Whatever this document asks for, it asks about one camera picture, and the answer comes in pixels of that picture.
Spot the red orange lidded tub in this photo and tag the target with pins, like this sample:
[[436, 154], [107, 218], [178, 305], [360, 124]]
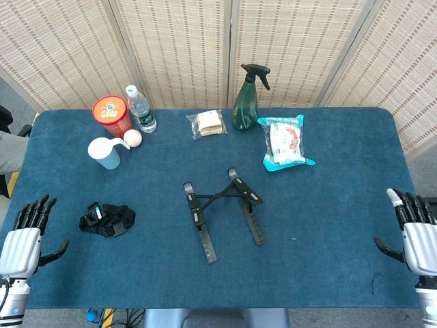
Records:
[[109, 111]]

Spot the black office chair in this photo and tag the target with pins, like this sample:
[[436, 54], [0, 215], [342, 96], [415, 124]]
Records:
[[5, 118]]

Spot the peach coloured ball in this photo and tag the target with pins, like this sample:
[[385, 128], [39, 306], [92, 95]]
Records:
[[132, 138]]

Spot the teal snack package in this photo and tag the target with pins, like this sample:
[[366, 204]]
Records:
[[285, 143]]

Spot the clear plastic water bottle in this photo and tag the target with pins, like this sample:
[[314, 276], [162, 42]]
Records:
[[143, 116]]

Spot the small blue ball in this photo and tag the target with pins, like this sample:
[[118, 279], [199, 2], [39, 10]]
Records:
[[91, 315]]

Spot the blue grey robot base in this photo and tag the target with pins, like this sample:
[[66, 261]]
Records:
[[215, 319]]

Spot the plastic wrapped sandwich cake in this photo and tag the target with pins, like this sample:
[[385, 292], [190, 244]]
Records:
[[208, 124]]

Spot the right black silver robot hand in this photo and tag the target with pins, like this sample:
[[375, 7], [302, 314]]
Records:
[[421, 242]]

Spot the bamboo folding screen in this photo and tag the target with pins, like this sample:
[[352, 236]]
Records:
[[170, 51]]

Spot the green spray bottle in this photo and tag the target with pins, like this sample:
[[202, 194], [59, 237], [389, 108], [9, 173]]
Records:
[[244, 109]]

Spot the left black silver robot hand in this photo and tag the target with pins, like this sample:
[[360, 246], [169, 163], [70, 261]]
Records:
[[20, 249]]

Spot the black folding laptop stand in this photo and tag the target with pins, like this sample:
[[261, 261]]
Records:
[[199, 218]]

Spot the blue table cloth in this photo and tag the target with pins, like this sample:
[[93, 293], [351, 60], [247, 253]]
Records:
[[307, 222]]

